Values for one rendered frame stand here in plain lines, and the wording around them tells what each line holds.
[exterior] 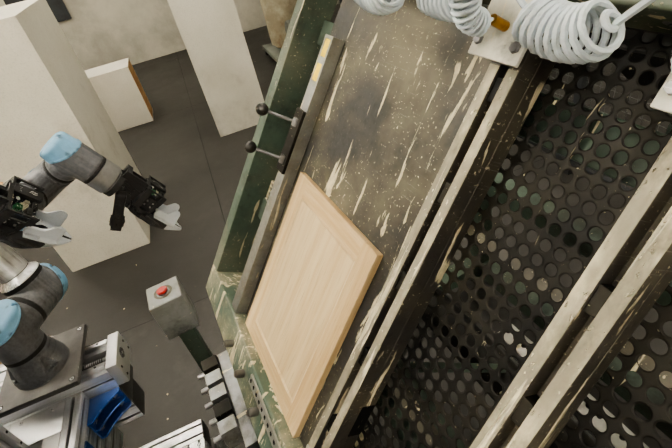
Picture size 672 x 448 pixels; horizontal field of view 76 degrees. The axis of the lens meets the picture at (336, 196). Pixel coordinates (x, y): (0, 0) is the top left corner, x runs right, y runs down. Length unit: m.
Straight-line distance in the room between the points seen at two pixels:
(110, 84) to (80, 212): 2.68
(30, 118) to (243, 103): 2.24
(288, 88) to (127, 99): 4.67
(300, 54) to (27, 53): 2.07
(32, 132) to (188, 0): 1.98
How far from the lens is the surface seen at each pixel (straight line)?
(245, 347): 1.46
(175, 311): 1.74
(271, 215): 1.37
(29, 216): 0.87
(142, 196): 1.14
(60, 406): 1.62
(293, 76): 1.49
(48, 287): 1.54
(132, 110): 6.10
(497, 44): 0.72
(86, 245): 3.78
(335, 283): 1.08
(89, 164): 1.12
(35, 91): 3.29
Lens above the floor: 2.01
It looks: 35 degrees down
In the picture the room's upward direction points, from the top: 13 degrees counter-clockwise
